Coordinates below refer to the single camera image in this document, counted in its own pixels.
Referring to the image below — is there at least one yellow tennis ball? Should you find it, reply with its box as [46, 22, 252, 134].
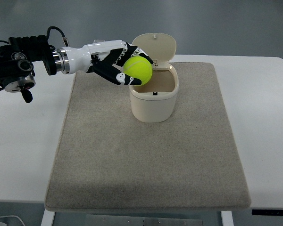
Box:
[123, 56, 153, 85]

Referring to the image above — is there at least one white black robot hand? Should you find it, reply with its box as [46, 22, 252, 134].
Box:
[58, 40, 153, 86]

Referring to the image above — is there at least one cream bin with open lid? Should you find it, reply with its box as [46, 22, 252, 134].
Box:
[129, 33, 179, 123]

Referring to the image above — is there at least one white table leg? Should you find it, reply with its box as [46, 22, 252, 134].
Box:
[221, 211, 234, 226]
[41, 210, 55, 226]

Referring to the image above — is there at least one black table control panel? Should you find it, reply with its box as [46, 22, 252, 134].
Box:
[251, 209, 283, 217]

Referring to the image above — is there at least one beige felt mat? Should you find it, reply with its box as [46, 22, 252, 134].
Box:
[45, 62, 251, 213]

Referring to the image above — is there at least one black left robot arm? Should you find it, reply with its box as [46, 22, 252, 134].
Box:
[0, 26, 69, 103]

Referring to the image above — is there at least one white cable on floor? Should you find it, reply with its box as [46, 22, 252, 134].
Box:
[0, 215, 26, 226]

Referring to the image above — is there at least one floor outlet plate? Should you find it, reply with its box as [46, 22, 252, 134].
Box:
[93, 39, 104, 43]

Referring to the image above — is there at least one white right table leg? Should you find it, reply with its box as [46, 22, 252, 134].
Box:
[221, 211, 234, 226]

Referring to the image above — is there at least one white left table leg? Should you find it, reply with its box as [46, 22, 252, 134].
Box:
[41, 210, 55, 226]

